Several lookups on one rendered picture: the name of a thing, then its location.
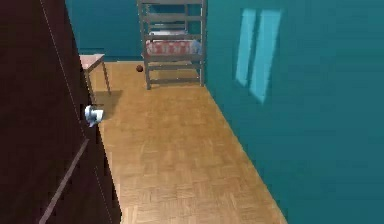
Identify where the silver door knob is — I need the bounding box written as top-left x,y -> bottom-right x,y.
84,104 -> 105,128

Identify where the red patterned bed mattress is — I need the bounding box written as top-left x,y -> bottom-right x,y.
145,39 -> 198,57

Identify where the dark brown room door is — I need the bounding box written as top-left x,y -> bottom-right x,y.
0,0 -> 122,224

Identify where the blue pillow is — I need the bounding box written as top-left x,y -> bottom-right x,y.
190,39 -> 203,56

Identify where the pink side table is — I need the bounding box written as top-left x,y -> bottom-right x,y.
78,53 -> 112,105

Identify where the grey wooden bunk bed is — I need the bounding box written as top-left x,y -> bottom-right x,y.
136,0 -> 208,91

